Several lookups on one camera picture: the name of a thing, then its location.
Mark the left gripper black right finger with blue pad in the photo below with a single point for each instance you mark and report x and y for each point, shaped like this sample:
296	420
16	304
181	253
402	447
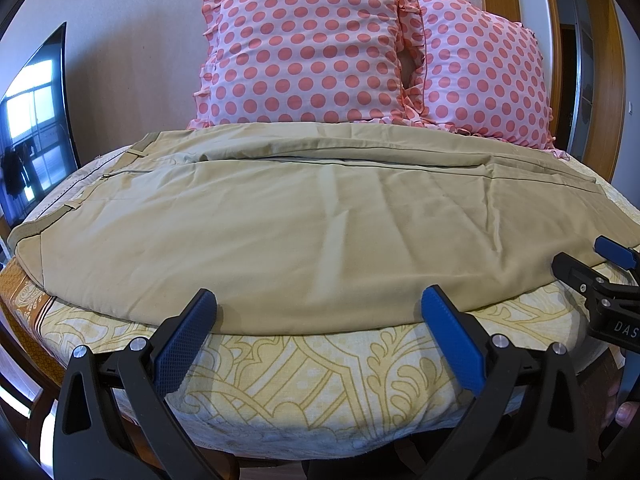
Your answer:
526	420

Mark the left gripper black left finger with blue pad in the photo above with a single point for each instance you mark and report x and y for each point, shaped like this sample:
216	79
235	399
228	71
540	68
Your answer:
90	438

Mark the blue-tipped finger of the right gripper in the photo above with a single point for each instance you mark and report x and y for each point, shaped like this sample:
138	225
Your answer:
624	257

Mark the beige khaki pants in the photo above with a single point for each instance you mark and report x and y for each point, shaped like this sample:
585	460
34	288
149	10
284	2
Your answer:
311	229

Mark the person's hand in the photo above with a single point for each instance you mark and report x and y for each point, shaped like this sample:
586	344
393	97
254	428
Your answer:
621	413

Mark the yellow patterned bed sheet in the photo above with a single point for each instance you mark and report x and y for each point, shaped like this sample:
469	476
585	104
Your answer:
300	396

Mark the pink polka dot pillow right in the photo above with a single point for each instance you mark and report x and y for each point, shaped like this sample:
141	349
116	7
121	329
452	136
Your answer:
474	73

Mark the pink polka dot pillow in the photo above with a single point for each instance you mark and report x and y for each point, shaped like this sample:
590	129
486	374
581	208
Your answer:
325	61
474	73

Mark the black flat screen television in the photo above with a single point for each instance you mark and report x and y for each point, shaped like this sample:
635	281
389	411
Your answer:
38	150

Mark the pink polka dot pillow left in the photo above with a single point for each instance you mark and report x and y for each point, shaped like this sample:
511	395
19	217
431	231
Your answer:
325	61

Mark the wooden door frame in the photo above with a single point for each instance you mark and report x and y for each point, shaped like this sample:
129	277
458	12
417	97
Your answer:
584	64

